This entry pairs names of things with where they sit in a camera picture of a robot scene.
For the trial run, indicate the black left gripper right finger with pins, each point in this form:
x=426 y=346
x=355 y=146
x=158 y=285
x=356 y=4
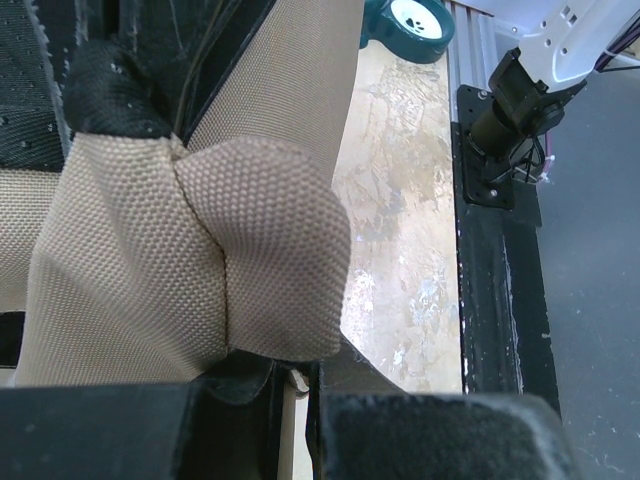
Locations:
x=362 y=426

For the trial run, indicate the beige fabric pet tent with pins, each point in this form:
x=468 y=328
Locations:
x=130 y=254

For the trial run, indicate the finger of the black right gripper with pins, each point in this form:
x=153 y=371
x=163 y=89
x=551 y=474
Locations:
x=188 y=48

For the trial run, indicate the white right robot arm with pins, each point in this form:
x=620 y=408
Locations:
x=551 y=61

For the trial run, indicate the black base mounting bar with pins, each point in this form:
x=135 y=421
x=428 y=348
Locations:
x=505 y=332

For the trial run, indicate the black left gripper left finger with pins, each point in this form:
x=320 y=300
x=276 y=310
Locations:
x=230 y=423

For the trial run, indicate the aluminium frame rail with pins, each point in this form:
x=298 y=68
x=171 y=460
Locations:
x=480 y=41

